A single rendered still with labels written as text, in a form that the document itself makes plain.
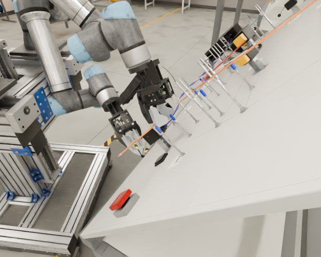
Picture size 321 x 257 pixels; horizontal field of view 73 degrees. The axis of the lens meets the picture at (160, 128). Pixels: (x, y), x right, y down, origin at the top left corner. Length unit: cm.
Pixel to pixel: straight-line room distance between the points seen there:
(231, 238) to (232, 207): 62
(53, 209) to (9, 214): 28
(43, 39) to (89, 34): 31
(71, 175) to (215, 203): 164
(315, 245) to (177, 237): 40
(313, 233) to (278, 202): 52
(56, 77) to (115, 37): 36
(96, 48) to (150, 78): 16
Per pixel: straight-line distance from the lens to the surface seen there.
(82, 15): 74
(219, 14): 146
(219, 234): 88
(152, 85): 60
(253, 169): 29
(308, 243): 74
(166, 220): 37
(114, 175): 204
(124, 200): 54
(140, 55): 59
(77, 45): 63
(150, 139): 69
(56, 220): 168
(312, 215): 79
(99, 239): 84
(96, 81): 81
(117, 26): 59
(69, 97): 88
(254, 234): 92
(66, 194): 178
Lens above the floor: 158
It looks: 40 degrees down
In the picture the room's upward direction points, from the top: straight up
